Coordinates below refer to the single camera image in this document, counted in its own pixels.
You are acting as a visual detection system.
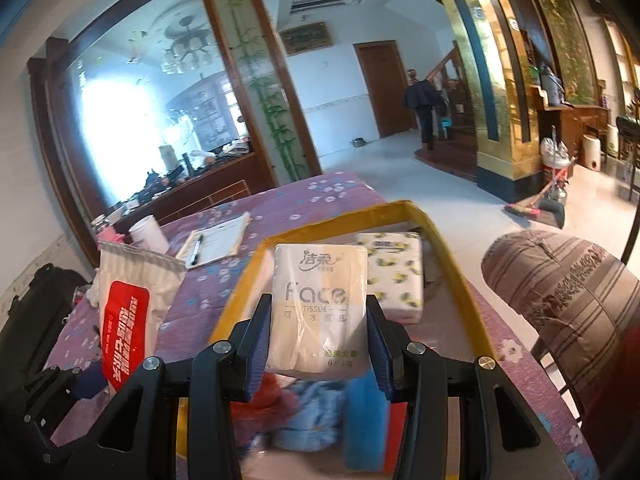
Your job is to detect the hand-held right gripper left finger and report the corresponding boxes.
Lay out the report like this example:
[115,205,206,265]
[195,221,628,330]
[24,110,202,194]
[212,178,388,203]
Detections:
[60,292,273,480]

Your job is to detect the white round stool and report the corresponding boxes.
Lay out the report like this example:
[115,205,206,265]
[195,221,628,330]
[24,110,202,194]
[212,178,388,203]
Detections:
[582,132,608,171]

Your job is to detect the blue fluffy cloth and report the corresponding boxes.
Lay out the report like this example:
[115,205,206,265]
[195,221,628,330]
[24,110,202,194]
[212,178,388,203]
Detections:
[277,380,348,456]

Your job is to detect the red and white wipes pack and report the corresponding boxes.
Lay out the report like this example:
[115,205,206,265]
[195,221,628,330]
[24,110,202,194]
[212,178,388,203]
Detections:
[97,240,187,396]

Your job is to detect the purple floral tablecloth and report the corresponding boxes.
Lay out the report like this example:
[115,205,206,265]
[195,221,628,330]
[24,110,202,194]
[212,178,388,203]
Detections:
[42,170,601,480]

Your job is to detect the white plastic jar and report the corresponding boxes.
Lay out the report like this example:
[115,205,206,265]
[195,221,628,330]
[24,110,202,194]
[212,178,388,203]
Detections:
[128,215,171,256]

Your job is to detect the blue microfiber cloth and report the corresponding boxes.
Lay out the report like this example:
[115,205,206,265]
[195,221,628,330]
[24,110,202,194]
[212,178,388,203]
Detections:
[345,374,392,467]

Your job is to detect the yellow cardboard box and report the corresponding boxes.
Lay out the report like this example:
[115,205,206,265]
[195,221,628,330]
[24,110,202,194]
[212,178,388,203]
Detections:
[185,200,501,480]

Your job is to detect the wooden door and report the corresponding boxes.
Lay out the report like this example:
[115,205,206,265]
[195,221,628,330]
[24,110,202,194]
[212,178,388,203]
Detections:
[354,40,417,138]

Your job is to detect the broom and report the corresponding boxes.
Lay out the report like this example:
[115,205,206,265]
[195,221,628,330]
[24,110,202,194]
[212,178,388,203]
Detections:
[504,157,576,221]

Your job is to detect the striped chair cushion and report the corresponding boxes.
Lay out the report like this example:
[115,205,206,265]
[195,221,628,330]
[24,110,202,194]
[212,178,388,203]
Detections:
[481,230,640,376]

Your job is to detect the white tissue pack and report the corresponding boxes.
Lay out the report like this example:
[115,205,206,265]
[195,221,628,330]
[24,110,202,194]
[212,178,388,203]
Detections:
[265,243,373,378]

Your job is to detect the wooden side cabinet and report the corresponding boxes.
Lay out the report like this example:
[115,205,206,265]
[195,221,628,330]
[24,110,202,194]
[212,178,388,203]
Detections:
[537,85,613,161]

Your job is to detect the pink container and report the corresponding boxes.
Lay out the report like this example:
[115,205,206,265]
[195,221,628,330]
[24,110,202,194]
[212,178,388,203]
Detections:
[92,215,123,247]

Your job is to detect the wooden staircase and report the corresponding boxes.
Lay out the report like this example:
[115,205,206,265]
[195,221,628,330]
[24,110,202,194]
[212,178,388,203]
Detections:
[415,45,481,181]

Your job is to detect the bamboo painted glass panel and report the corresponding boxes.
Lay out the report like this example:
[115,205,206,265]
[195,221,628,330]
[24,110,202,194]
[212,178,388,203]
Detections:
[200,0,321,186]

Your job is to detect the paper notepad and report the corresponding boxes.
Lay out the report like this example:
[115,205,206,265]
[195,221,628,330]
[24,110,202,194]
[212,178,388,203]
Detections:
[175,211,251,270]

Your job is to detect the red mesh scrubber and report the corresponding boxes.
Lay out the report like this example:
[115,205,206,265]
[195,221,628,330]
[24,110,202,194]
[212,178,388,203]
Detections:
[232,372,296,441]

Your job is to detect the white and red trash bin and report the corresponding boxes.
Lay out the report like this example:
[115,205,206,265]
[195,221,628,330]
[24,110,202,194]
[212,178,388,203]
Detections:
[540,137,571,181]

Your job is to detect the gold framed wall picture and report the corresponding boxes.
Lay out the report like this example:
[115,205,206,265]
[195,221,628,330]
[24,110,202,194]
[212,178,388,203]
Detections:
[278,21,333,54]

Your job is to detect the dark dustpan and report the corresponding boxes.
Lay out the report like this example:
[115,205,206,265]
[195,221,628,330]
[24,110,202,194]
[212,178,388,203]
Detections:
[537,195,566,228]

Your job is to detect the golden pillar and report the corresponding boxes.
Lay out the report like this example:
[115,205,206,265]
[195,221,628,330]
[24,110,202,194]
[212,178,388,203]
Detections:
[425,0,541,201]

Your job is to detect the black bag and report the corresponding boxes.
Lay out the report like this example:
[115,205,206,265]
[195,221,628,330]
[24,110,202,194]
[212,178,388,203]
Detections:
[0,262,93,386]

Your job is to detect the lemon print tissue pack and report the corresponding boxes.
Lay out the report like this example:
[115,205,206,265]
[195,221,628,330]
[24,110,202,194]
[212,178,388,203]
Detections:
[356,231,425,322]

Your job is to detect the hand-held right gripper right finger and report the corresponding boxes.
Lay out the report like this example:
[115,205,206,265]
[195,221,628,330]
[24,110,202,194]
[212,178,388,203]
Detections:
[366,295,576,480]

